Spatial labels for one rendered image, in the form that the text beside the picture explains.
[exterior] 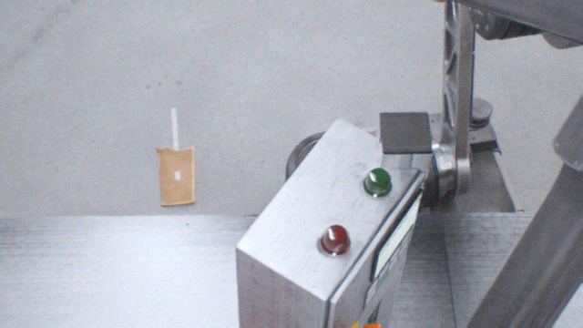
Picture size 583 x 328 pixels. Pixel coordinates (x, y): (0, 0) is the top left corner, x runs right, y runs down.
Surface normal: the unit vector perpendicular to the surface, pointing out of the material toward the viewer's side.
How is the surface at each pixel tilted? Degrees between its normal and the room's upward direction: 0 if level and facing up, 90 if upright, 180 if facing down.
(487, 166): 0
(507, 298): 62
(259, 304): 90
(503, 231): 0
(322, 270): 0
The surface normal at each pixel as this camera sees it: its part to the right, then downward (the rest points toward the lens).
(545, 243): -0.84, -0.08
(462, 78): 0.20, 0.50
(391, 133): 0.03, -0.56
